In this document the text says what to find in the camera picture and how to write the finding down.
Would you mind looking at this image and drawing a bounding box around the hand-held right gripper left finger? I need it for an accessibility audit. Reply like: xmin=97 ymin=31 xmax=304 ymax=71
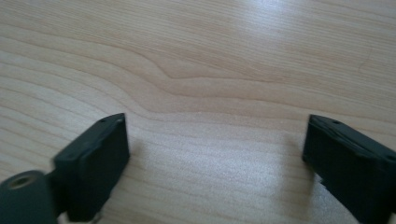
xmin=51 ymin=112 xmax=131 ymax=223

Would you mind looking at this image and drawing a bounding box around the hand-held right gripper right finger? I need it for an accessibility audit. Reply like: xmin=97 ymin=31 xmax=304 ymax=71
xmin=302 ymin=114 xmax=396 ymax=224

